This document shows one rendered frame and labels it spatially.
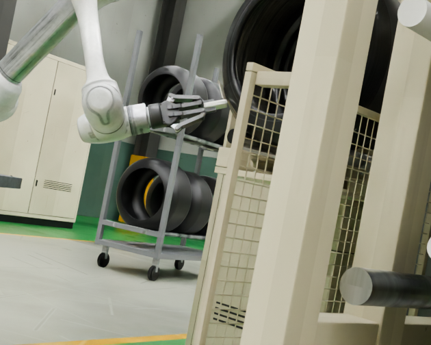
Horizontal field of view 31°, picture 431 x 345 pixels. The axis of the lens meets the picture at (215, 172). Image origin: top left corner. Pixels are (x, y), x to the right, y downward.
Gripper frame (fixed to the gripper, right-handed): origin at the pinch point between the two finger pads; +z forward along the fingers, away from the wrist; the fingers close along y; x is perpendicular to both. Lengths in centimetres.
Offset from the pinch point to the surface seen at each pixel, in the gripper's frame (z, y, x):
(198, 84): 20, -187, -330
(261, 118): 11.2, 11.4, 9.5
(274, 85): 6, 33, 70
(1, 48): -155, -332, -451
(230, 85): 5.3, -3.8, 3.8
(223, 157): -0.9, 16.1, -2.3
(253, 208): 13, 7, -82
